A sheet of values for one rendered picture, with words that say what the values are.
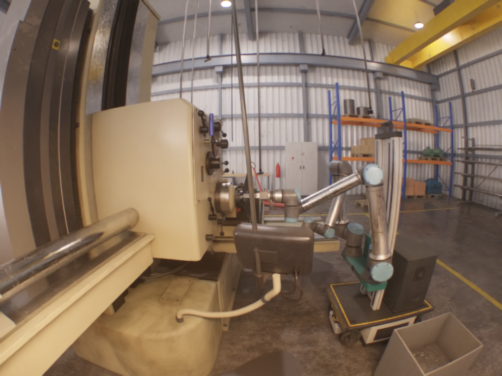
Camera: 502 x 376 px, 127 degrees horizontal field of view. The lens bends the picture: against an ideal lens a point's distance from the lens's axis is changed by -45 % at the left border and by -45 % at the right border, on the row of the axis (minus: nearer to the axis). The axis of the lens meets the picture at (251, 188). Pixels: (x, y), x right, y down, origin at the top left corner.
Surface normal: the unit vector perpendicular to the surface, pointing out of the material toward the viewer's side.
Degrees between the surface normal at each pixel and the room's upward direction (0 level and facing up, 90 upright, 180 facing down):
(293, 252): 109
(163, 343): 90
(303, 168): 90
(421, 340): 90
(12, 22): 90
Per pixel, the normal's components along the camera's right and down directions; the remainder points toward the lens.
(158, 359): 0.18, 0.14
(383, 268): -0.36, 0.22
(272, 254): -0.29, 0.46
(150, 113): -0.06, 0.15
